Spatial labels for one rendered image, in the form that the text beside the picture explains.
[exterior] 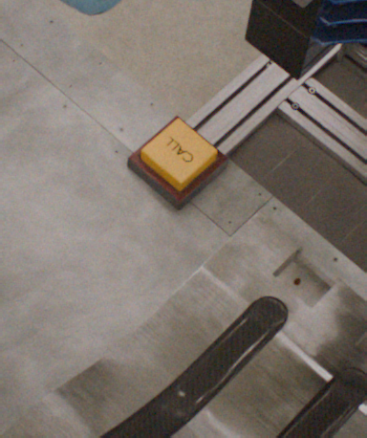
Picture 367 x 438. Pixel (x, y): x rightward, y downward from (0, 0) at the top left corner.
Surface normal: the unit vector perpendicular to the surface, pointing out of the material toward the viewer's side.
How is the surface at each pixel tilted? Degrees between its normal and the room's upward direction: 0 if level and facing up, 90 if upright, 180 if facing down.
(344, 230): 0
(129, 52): 0
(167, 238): 0
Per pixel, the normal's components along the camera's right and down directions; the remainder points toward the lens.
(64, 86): 0.07, -0.49
